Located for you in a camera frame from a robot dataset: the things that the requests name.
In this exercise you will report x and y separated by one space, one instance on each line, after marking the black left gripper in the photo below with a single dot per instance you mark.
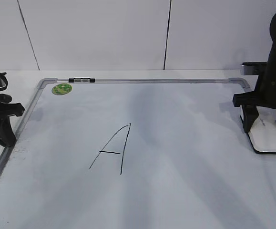
8 109

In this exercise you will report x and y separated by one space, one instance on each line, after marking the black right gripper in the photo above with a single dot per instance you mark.
264 94

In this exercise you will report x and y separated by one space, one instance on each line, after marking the white whiteboard eraser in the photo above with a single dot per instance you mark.
262 135

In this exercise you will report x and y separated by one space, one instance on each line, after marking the round green sticker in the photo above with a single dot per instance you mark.
61 89

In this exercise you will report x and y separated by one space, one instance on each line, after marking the black and clear hanger clip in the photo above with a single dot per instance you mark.
81 80

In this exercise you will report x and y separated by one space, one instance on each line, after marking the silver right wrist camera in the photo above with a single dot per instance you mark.
253 68

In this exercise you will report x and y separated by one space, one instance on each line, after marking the white whiteboard with aluminium frame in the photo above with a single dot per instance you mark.
136 154

